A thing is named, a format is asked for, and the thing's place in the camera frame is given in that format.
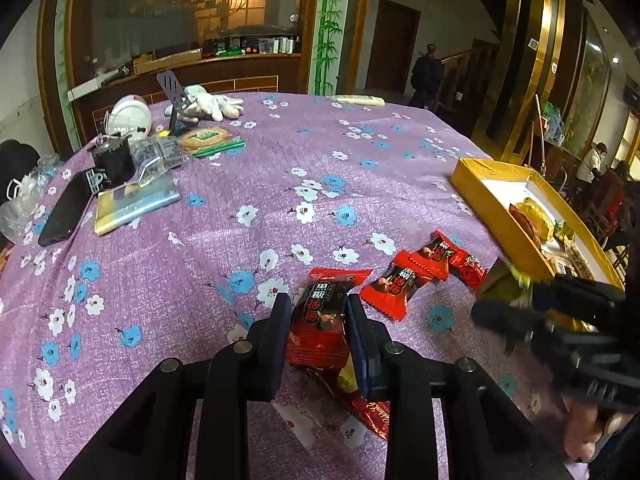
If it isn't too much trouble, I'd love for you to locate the white cloth glove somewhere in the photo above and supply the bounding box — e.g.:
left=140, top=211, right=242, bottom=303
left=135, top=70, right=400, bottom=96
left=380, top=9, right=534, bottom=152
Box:
left=164, top=84, right=244, bottom=122

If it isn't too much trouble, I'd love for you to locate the green biscuit packet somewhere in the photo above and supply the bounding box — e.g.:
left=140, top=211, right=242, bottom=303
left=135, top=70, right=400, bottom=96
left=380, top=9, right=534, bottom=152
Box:
left=178, top=127, right=246, bottom=158

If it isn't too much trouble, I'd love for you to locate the white tube on table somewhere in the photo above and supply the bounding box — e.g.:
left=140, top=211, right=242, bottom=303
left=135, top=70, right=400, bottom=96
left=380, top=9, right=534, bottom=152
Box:
left=330, top=94, right=386, bottom=107

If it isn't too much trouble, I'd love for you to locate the black smartphone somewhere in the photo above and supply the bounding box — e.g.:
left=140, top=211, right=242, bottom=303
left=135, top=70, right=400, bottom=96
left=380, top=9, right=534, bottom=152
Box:
left=38, top=168, right=106, bottom=247

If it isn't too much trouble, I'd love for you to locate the clear plastic bag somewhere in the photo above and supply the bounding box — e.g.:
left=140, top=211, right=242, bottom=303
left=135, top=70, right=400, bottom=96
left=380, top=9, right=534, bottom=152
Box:
left=130, top=136, right=186, bottom=186

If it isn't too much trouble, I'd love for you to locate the dark red Golden Crown packet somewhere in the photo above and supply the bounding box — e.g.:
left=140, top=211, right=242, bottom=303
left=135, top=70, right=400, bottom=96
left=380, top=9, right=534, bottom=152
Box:
left=309, top=358, right=392, bottom=442

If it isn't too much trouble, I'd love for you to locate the orange cracker packet with barcode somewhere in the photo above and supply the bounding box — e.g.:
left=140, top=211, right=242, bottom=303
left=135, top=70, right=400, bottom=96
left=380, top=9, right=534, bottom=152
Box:
left=558, top=240, right=596, bottom=281

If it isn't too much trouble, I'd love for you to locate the white plastic jar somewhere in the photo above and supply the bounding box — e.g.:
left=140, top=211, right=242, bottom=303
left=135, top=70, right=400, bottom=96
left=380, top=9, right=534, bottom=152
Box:
left=103, top=94, right=152, bottom=140

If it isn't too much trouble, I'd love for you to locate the plastic bag with masks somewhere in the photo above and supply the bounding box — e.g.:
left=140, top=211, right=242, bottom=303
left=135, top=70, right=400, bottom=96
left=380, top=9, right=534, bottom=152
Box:
left=1, top=155, right=63, bottom=244

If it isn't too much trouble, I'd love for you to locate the gold foil snack packet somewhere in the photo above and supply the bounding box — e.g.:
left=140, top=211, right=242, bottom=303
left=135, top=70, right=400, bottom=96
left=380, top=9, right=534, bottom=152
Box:
left=515, top=197, right=554, bottom=243

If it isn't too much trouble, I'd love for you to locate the person in dark coat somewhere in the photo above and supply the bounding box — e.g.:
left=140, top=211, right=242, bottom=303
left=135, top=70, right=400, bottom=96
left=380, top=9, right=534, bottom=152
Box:
left=409, top=44, right=442, bottom=108

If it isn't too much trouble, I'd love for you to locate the yellow cardboard box tray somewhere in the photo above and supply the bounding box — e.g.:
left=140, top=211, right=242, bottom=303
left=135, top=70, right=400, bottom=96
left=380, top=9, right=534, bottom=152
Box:
left=450, top=158, right=624, bottom=296

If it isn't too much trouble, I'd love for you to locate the black phone stand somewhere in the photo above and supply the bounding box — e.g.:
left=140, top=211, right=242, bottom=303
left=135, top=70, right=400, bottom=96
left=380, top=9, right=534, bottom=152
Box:
left=156, top=70, right=198, bottom=136

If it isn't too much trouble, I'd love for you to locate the black cup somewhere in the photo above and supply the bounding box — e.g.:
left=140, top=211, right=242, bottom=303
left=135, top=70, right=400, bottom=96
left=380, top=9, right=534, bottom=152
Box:
left=89, top=136, right=136, bottom=188

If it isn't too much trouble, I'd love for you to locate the wooden counter cabinet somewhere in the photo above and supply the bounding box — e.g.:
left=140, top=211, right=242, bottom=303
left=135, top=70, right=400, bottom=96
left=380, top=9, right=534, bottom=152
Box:
left=73, top=53, right=309, bottom=143

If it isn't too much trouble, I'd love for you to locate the seated person in white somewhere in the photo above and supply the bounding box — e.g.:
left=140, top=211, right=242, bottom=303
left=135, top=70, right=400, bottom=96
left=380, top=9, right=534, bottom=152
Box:
left=576, top=142, right=608, bottom=184

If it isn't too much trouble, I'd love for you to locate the yellow blue booklet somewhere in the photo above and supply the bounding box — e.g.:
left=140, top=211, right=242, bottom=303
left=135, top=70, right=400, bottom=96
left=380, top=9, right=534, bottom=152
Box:
left=94, top=174, right=180, bottom=236

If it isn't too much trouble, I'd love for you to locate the person's right hand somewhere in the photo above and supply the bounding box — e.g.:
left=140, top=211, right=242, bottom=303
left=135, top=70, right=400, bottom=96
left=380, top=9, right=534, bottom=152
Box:
left=563, top=399, right=634, bottom=463

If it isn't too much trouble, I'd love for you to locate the yellow green snack packet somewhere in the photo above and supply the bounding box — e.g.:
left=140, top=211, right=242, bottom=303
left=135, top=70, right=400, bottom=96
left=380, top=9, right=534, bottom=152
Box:
left=475, top=258, right=533, bottom=310

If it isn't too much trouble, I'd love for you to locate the dark red date snack packet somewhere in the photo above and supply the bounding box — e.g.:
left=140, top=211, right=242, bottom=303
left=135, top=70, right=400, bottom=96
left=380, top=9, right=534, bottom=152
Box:
left=509, top=204, right=541, bottom=250

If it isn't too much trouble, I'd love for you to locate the red black sugar candy packet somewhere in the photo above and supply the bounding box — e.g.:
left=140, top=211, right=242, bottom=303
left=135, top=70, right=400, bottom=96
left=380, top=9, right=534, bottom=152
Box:
left=285, top=268, right=371, bottom=370

